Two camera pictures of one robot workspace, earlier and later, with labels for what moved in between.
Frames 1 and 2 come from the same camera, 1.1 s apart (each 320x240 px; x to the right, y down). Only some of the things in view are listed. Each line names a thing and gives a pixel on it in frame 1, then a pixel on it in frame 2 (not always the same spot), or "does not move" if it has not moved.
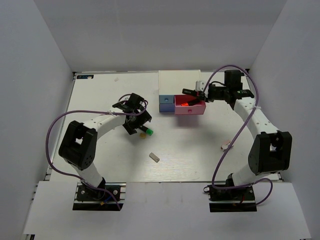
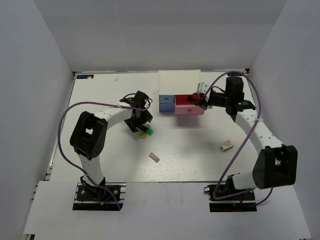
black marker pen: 188,91 to 190,99
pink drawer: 192,110 does not move
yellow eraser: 143,135 does not move
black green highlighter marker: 149,131 does not move
